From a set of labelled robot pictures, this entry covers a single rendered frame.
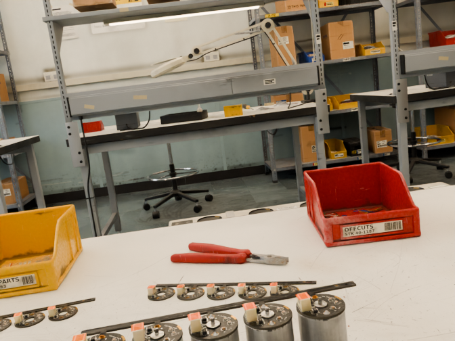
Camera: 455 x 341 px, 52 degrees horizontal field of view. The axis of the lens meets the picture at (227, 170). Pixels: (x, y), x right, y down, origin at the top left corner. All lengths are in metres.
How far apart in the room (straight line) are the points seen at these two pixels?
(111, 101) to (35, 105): 2.37
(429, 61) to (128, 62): 2.81
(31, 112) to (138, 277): 4.35
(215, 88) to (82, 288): 2.01
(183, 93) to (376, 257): 2.04
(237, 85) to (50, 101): 2.63
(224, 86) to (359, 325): 2.14
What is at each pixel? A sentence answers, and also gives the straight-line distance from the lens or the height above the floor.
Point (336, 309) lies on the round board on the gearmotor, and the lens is 0.25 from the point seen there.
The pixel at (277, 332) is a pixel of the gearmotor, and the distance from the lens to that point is 0.24.
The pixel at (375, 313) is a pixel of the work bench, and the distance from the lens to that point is 0.38.
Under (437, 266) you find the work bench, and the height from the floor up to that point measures 0.75.
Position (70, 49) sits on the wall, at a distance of 4.71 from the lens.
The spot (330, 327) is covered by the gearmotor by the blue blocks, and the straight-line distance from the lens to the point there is 0.25.
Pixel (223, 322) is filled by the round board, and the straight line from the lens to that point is 0.25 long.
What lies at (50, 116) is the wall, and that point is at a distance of 4.75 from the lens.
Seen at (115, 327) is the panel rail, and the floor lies 0.81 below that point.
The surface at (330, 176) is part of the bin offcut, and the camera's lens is 0.60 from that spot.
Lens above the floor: 0.93
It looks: 11 degrees down
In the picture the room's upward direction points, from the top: 7 degrees counter-clockwise
